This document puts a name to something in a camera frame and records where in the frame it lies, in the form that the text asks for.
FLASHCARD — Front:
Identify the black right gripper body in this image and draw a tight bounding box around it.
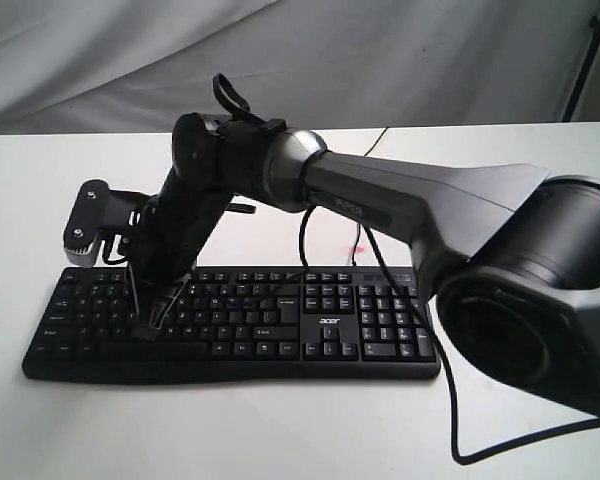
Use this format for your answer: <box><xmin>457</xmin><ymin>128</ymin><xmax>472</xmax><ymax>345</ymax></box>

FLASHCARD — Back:
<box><xmin>129</xmin><ymin>194</ymin><xmax>230</xmax><ymax>286</ymax></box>

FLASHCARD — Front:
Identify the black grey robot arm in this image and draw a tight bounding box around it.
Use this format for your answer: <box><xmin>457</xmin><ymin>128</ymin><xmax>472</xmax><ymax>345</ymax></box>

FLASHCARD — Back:
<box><xmin>129</xmin><ymin>113</ymin><xmax>600</xmax><ymax>418</ymax></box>

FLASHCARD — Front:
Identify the black acer keyboard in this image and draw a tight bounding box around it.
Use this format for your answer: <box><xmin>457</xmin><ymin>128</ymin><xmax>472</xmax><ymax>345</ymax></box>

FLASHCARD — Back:
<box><xmin>22</xmin><ymin>266</ymin><xmax>440</xmax><ymax>385</ymax></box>

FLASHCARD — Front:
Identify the grey backdrop cloth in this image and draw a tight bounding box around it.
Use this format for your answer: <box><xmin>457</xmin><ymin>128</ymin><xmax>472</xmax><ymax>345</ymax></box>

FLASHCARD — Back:
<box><xmin>0</xmin><ymin>1</ymin><xmax>600</xmax><ymax>134</ymax></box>

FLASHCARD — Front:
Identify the black tripod stand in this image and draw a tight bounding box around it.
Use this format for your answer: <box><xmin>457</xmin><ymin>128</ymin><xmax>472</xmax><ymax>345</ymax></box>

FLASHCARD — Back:
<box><xmin>561</xmin><ymin>9</ymin><xmax>600</xmax><ymax>123</ymax></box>

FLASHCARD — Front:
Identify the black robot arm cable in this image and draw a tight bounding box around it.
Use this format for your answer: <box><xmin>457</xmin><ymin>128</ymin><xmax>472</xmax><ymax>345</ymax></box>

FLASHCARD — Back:
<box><xmin>212</xmin><ymin>73</ymin><xmax>600</xmax><ymax>469</ymax></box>

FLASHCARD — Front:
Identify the black keyboard cable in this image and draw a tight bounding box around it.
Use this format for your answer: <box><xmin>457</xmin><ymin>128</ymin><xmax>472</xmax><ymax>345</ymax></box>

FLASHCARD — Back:
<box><xmin>348</xmin><ymin>127</ymin><xmax>391</xmax><ymax>269</ymax></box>

